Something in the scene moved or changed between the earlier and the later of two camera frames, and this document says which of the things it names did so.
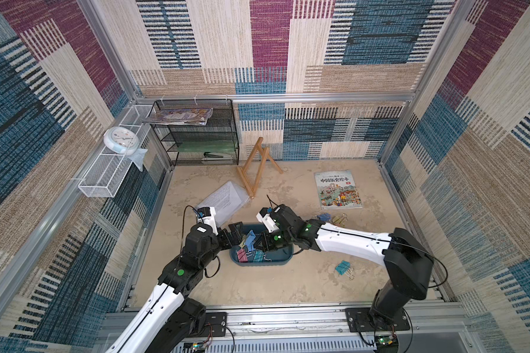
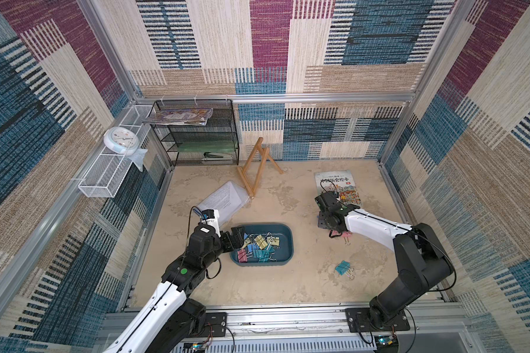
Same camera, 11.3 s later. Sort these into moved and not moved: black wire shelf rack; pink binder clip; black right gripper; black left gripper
Moved: black right gripper
Not moved: pink binder clip; black left gripper; black wire shelf rack
